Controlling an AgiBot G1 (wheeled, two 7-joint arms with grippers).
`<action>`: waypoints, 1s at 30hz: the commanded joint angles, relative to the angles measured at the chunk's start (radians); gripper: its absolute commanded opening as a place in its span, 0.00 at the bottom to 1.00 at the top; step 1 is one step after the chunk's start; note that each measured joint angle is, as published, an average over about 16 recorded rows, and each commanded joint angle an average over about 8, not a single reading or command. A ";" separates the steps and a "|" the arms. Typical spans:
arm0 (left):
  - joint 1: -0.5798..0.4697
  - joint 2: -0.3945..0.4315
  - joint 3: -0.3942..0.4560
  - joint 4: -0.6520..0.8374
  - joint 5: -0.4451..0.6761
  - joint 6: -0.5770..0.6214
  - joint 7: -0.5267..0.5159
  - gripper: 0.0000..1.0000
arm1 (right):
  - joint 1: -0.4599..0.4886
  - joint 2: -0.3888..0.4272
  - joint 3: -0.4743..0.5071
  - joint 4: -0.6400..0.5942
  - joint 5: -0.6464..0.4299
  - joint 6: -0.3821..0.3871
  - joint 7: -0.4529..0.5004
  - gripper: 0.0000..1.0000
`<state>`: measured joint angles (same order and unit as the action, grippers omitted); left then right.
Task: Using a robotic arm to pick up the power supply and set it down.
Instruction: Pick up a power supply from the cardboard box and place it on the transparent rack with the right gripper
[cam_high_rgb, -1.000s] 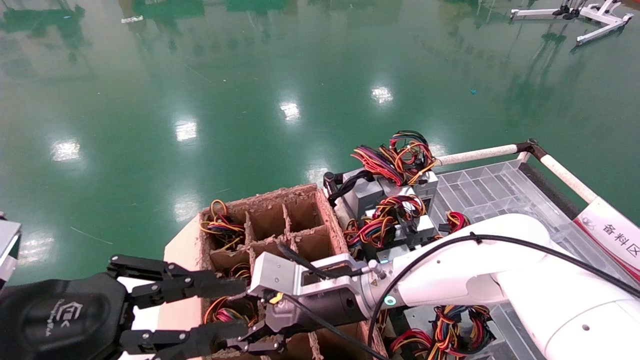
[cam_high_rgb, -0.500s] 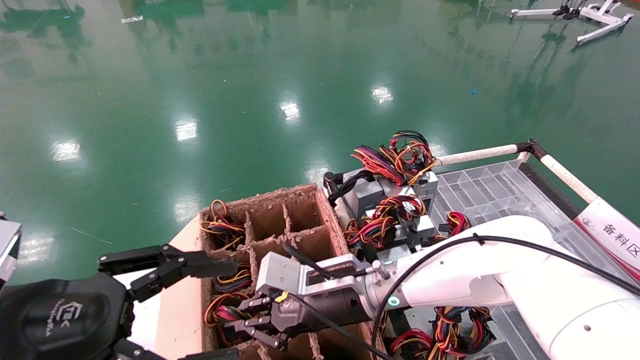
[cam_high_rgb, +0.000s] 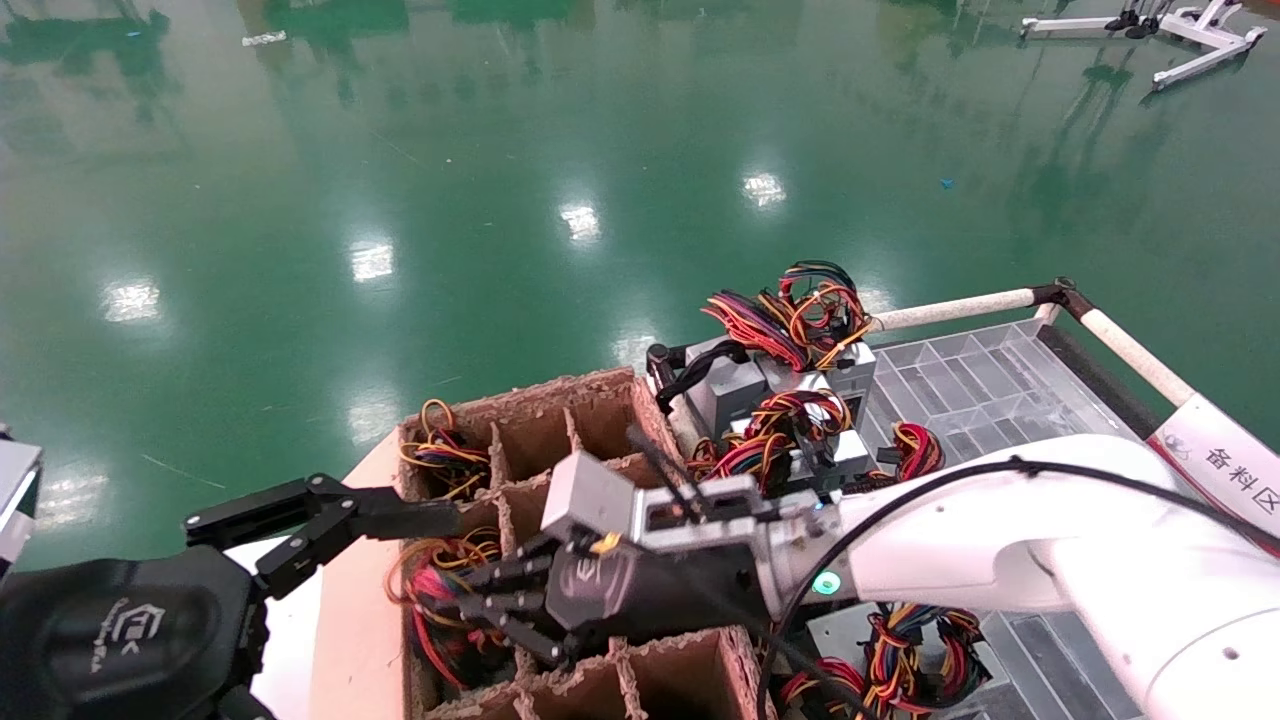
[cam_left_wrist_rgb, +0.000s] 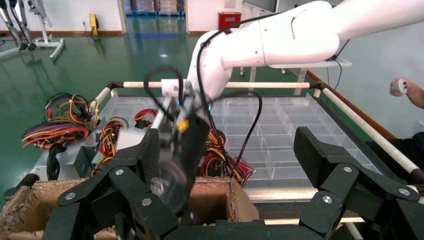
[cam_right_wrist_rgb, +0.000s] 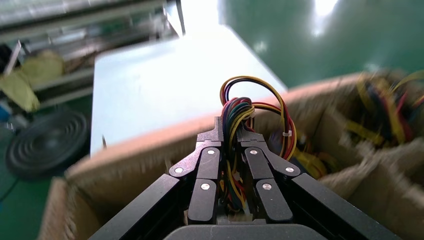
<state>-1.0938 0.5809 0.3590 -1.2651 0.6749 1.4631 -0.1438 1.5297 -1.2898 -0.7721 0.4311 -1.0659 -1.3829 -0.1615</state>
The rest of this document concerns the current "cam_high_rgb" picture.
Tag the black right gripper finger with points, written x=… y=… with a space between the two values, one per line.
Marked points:
x=510 y=577
x=520 y=625

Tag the black tube corner joint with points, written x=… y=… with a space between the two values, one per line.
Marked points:
x=1068 y=297

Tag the black stand foot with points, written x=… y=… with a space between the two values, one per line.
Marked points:
x=1135 y=25

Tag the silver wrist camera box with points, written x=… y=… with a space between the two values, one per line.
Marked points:
x=15 y=490
x=590 y=495

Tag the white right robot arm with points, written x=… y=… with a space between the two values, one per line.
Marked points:
x=1000 y=540

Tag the silver camera mount bracket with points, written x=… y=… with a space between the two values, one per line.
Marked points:
x=720 y=530

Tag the clear plastic grid tray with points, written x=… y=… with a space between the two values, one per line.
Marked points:
x=980 y=390

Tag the black foam edge strip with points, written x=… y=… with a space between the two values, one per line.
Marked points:
x=1090 y=380

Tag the white metal stand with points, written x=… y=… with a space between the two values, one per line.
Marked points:
x=1200 y=35

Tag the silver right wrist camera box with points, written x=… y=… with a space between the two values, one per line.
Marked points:
x=590 y=495

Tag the white strip on floor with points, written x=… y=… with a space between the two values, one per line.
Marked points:
x=265 y=39

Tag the white cart rail tube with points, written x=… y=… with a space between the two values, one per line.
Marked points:
x=950 y=309
x=1135 y=352

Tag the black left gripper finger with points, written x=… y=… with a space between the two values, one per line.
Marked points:
x=260 y=505
x=295 y=562

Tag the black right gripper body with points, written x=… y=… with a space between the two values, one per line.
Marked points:
x=650 y=595

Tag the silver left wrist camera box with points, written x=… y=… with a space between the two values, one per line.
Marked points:
x=15 y=490

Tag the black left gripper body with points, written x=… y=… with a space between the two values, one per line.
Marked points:
x=100 y=630

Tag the brown cardboard divider box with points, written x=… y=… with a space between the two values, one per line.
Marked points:
x=600 y=420

